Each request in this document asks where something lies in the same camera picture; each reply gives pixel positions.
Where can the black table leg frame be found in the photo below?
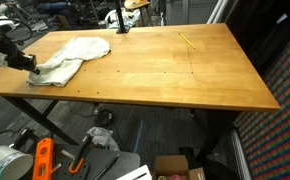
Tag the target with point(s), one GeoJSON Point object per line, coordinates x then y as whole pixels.
{"type": "Point", "coordinates": [41, 118]}

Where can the yellow pencil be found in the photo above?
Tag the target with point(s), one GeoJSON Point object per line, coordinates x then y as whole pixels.
{"type": "Point", "coordinates": [186, 40]}

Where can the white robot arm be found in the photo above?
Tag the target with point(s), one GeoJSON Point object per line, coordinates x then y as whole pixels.
{"type": "Point", "coordinates": [17, 42]}

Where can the orange black clamp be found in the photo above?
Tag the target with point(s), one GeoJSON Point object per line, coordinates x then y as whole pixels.
{"type": "Point", "coordinates": [80, 156]}

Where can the small round wooden table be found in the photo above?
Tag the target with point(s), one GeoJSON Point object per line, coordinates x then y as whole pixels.
{"type": "Point", "coordinates": [140, 5]}

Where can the white towel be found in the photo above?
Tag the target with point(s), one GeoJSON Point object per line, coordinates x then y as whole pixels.
{"type": "Point", "coordinates": [64, 64]}

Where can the black camera stand pole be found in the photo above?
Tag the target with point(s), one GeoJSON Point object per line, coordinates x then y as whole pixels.
{"type": "Point", "coordinates": [122, 28]}

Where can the orange level tool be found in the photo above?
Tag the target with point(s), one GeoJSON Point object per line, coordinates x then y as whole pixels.
{"type": "Point", "coordinates": [42, 169]}

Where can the cardboard box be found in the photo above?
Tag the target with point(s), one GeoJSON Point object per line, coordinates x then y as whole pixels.
{"type": "Point", "coordinates": [175, 167]}

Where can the black pen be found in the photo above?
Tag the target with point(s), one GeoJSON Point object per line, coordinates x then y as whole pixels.
{"type": "Point", "coordinates": [107, 167]}

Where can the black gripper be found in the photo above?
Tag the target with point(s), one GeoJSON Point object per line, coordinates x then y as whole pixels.
{"type": "Point", "coordinates": [17, 59]}

